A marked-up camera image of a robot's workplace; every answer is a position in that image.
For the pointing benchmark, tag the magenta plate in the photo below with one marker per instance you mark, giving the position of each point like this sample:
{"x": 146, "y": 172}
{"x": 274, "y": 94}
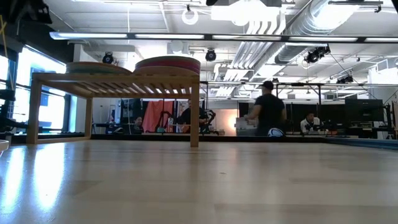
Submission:
{"x": 168, "y": 62}

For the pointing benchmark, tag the purple plate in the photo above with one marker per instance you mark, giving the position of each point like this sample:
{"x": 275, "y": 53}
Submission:
{"x": 168, "y": 65}

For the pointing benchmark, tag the blue-grey plate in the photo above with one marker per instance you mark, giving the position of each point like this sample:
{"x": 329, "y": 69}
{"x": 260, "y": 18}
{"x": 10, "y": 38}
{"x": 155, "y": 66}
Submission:
{"x": 93, "y": 70}

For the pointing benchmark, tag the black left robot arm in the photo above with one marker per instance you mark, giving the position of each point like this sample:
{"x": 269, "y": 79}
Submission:
{"x": 25, "y": 11}

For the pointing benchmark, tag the slatted wooden shelf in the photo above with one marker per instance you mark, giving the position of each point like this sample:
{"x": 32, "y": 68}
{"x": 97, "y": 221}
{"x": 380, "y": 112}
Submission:
{"x": 115, "y": 77}

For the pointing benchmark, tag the black ceiling spotlight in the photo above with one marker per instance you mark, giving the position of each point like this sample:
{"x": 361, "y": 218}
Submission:
{"x": 210, "y": 55}
{"x": 108, "y": 58}
{"x": 345, "y": 80}
{"x": 315, "y": 54}

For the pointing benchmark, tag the long ceiling light bar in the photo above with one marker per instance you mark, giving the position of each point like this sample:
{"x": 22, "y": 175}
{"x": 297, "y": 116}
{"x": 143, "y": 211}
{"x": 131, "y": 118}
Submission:
{"x": 168, "y": 36}

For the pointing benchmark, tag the person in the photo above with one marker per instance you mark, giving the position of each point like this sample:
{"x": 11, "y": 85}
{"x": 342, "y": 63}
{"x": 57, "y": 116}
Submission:
{"x": 138, "y": 123}
{"x": 188, "y": 116}
{"x": 311, "y": 124}
{"x": 269, "y": 105}

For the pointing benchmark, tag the orange fabric sheet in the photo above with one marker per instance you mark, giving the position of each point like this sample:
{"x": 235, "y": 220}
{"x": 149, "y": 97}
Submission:
{"x": 154, "y": 115}

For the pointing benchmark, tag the white box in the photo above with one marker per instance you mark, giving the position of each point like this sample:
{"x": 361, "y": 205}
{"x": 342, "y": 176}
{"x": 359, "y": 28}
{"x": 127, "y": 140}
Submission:
{"x": 244, "y": 126}

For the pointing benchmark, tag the large black monitor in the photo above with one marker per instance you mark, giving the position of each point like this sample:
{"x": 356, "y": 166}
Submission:
{"x": 363, "y": 110}

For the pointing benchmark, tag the silver ventilation duct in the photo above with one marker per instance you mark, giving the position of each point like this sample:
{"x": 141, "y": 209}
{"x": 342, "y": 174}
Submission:
{"x": 311, "y": 25}

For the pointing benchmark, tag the black background gantry frame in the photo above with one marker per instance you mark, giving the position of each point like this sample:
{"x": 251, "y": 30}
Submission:
{"x": 304, "y": 84}

